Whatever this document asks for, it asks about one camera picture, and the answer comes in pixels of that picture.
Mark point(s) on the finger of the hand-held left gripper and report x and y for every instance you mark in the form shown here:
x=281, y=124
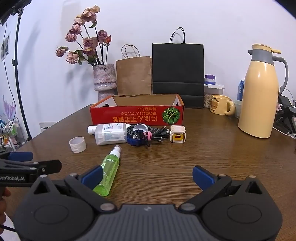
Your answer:
x=20, y=156
x=50, y=165

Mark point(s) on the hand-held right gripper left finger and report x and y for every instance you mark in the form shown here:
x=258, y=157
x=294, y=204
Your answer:
x=92, y=177

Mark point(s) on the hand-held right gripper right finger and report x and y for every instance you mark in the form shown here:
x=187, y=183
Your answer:
x=203, y=177

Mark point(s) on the green spray bottle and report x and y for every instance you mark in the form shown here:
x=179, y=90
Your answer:
x=111, y=166

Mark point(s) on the white tape roll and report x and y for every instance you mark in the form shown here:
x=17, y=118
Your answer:
x=79, y=147

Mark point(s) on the blue bottle cap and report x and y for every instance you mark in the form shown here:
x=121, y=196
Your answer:
x=134, y=140

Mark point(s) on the white bottle cap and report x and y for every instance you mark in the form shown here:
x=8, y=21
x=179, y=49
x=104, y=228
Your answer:
x=141, y=127

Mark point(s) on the red cardboard box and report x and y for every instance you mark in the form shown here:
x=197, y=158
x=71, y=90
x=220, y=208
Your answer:
x=138, y=113

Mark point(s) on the person's left hand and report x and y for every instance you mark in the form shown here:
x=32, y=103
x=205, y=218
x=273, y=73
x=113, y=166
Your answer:
x=4, y=192

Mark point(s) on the white yellow cube charger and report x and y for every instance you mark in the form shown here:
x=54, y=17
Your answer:
x=178, y=134

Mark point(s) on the yellow bear mug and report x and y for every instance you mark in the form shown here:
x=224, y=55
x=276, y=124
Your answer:
x=219, y=104

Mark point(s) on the white bowl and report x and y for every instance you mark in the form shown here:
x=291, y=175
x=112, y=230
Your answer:
x=238, y=107

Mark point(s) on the clear container purple lid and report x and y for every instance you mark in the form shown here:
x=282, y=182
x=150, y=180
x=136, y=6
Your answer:
x=208, y=92

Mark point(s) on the black light stand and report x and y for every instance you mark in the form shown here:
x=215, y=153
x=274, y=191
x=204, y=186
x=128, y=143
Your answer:
x=17, y=69

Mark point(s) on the yellow thermos jug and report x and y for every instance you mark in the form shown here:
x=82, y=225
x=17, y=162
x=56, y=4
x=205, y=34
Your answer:
x=259, y=97

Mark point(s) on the mottled purple ceramic vase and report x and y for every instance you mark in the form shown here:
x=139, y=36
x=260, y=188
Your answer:
x=105, y=78

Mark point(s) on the black paper bag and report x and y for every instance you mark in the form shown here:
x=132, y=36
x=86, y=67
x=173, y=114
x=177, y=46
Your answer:
x=178, y=69

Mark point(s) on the brown paper bag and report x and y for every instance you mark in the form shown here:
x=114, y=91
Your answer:
x=134, y=74

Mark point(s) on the dried rose bouquet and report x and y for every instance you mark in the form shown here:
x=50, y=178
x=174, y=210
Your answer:
x=89, y=44

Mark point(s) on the purple wall sticker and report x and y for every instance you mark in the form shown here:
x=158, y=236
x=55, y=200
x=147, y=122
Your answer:
x=9, y=109

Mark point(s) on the wall picture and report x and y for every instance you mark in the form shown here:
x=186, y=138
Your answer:
x=5, y=46

